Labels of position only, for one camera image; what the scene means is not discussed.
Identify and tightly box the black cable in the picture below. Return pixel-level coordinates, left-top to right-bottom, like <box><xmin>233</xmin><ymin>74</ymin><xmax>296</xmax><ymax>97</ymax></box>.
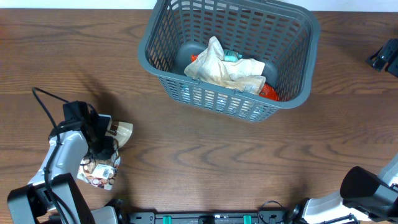
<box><xmin>30</xmin><ymin>86</ymin><xmax>78</xmax><ymax>224</ymax></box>
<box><xmin>259</xmin><ymin>198</ymin><xmax>292</xmax><ymax>215</ymax></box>

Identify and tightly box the grey plastic basket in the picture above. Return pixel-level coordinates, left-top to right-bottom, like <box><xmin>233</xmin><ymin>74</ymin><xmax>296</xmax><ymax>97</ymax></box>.
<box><xmin>137</xmin><ymin>0</ymin><xmax>320</xmax><ymax>111</ymax></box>

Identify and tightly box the brown snack pouch with window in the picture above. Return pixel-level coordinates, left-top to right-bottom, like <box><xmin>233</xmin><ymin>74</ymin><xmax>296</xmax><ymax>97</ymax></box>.
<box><xmin>77</xmin><ymin>121</ymin><xmax>133</xmax><ymax>190</ymax></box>

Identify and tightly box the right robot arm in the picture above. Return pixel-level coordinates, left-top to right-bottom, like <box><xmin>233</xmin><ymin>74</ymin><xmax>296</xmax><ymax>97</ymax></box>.
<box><xmin>291</xmin><ymin>157</ymin><xmax>397</xmax><ymax>223</ymax></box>

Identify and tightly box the orange cracker package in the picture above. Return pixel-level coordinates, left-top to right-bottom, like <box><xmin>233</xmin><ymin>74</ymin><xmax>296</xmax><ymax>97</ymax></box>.
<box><xmin>191</xmin><ymin>55</ymin><xmax>279</xmax><ymax>101</ymax></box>

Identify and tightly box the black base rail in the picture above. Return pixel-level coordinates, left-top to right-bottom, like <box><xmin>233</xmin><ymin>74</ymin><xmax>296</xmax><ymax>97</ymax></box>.
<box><xmin>128</xmin><ymin>209</ymin><xmax>287</xmax><ymax>224</ymax></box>

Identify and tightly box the multicolour tissue pack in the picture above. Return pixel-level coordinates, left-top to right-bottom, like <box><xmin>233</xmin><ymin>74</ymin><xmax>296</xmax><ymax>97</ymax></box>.
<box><xmin>180</xmin><ymin>84</ymin><xmax>276</xmax><ymax>121</ymax></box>

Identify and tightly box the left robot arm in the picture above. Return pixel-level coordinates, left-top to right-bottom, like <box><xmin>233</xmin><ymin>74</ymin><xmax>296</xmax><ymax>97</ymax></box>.
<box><xmin>7</xmin><ymin>114</ymin><xmax>118</xmax><ymax>224</ymax></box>

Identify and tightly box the beige pouch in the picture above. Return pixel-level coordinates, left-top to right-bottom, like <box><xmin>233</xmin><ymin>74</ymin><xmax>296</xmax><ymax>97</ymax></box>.
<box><xmin>184</xmin><ymin>36</ymin><xmax>229</xmax><ymax>85</ymax></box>
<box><xmin>220</xmin><ymin>58</ymin><xmax>266</xmax><ymax>95</ymax></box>

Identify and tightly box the right black cable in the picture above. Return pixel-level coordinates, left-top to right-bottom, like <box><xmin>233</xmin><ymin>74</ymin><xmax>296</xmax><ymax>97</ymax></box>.
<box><xmin>259</xmin><ymin>198</ymin><xmax>292</xmax><ymax>215</ymax></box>

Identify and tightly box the left black cable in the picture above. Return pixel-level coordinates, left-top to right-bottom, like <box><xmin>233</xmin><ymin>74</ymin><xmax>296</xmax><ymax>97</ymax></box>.
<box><xmin>30</xmin><ymin>86</ymin><xmax>78</xmax><ymax>224</ymax></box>

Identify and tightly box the light blue wipes packet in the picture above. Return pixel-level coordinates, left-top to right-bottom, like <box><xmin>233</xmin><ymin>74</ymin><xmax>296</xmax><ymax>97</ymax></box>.
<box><xmin>223</xmin><ymin>49</ymin><xmax>243</xmax><ymax>62</ymax></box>

